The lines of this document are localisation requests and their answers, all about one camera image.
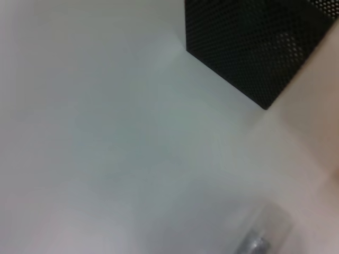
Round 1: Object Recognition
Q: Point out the black mesh pen holder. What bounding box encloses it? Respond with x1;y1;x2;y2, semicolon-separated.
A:
184;0;339;111

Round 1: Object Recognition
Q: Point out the grey pen in wrapper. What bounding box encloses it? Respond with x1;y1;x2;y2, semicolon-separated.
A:
234;202;293;254

